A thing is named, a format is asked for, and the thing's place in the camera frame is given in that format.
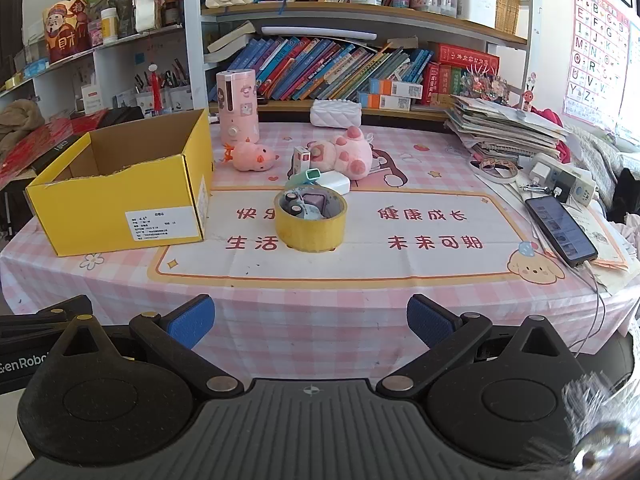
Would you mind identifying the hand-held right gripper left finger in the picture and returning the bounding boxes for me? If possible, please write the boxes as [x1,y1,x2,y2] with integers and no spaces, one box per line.
[47,294,246,402]

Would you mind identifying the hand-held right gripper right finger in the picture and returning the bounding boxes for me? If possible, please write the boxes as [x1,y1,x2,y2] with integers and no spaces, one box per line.
[376,294,586,402]

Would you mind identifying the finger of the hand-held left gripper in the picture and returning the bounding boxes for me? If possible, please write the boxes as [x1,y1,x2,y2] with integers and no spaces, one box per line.
[0,294,94,328]
[0,321,68,343]

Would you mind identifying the yellow cardboard box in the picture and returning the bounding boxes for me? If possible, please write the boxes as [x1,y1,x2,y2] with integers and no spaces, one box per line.
[25,108,216,258]

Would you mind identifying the yellow tape roll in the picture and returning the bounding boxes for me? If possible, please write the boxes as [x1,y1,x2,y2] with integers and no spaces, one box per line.
[274,187,348,252]

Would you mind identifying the small purple case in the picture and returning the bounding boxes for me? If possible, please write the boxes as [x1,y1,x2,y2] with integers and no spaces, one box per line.
[300,191,331,218]

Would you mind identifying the white charger adapter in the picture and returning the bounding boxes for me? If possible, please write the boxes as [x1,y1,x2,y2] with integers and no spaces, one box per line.
[315,170,352,194]

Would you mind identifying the pink pig plush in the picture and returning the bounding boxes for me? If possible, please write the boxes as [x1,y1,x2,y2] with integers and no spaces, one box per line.
[309,126,375,181]

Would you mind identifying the pink chick plush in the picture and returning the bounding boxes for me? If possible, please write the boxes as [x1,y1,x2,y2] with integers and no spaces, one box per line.
[222,141,280,173]

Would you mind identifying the mint green small case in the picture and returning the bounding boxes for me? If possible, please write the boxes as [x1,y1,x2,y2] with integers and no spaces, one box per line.
[287,167,323,186]

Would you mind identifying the small white red box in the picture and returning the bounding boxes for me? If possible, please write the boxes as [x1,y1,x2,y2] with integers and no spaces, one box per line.
[292,146,312,177]

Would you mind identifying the pink printed tablecloth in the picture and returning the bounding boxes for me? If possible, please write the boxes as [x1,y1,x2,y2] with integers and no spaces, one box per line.
[0,121,640,391]

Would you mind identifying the black smartphone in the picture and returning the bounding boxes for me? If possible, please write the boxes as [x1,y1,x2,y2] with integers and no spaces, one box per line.
[525,195,599,268]

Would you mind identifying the red patterned box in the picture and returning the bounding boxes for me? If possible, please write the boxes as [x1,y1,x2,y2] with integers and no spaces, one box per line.
[0,110,108,191]

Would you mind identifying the patterned tape roll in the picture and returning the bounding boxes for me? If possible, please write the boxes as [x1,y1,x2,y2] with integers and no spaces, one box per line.
[470,157,520,183]

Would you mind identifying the brown cloth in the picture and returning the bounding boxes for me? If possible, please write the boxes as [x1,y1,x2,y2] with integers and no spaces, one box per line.
[0,99,46,153]

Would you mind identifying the loose paper sheets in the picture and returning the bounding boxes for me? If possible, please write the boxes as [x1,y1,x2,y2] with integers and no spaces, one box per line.
[492,180,633,296]

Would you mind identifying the white power strip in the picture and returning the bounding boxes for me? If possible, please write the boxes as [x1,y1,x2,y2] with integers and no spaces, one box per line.
[530,154,600,206]

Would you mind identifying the white box red label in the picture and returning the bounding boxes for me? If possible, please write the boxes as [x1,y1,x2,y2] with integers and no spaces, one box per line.
[80,84,106,115]

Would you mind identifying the stack of papers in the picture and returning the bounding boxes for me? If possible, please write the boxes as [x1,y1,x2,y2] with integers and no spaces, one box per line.
[444,94,573,163]

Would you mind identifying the white pen cup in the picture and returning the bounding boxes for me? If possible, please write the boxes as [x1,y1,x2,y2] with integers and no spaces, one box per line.
[165,60,193,113]
[134,72,158,118]

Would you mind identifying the pink humidifier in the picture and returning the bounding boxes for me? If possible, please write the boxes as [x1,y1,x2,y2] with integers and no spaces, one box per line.
[216,69,261,148]

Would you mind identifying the pale pink cloth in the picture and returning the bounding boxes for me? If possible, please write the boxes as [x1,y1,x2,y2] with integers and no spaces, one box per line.
[610,212,640,261]

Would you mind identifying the orange blue box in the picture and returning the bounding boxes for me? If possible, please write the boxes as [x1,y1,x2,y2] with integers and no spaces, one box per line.
[357,92,412,111]
[369,79,424,97]

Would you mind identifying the white quilted pouch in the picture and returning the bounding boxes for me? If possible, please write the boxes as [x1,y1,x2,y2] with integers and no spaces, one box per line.
[310,100,363,127]

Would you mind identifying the grey fuzzy blanket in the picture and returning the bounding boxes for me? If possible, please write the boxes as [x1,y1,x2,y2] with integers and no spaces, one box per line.
[565,125,640,221]

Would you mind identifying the red bag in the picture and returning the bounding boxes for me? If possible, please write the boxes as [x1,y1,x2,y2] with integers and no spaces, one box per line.
[530,107,573,166]

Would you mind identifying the dark cloth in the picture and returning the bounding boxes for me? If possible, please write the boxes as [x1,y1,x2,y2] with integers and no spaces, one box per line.
[607,167,640,223]

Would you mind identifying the colourful ornament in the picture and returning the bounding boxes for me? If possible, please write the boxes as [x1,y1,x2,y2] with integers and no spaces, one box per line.
[452,60,516,106]

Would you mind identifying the red ant figure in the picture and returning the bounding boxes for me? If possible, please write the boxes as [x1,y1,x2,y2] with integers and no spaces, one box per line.
[517,72,538,112]

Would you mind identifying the white shelf unit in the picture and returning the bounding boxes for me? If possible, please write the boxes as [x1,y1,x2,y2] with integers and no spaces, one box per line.
[0,25,191,126]

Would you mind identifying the red boxed book set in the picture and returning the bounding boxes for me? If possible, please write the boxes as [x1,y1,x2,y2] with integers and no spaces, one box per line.
[425,42,501,106]

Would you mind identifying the row of leaning colourful books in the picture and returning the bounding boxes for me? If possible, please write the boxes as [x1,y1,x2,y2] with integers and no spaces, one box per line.
[227,35,436,102]

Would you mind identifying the red figure printed box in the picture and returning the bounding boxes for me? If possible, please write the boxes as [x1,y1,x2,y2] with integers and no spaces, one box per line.
[42,0,93,65]

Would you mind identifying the white jar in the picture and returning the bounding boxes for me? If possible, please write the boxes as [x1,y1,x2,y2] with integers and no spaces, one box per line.
[100,7,120,45]

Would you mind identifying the thick beige book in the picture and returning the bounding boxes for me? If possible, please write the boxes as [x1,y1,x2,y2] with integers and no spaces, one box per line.
[206,20,257,63]

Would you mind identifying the white wooden bookshelf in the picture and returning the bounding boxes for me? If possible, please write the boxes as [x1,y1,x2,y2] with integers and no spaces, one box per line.
[182,0,536,123]

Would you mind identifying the white long lamp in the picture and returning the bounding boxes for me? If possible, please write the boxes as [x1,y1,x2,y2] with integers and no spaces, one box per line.
[260,24,378,41]

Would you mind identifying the white small bag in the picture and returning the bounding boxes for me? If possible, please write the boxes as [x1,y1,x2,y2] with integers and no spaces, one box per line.
[131,0,163,33]

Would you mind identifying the white storage box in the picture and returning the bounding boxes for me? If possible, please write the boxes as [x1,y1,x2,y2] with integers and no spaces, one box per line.
[456,0,498,28]

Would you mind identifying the pink alphabet poster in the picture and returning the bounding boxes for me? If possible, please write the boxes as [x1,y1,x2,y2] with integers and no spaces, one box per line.
[562,0,632,128]

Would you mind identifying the white charging cable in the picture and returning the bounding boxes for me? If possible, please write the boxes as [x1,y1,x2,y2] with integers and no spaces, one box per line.
[570,260,608,358]

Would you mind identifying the white wall chart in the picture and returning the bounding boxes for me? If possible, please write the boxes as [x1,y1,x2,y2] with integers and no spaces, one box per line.
[615,25,640,136]

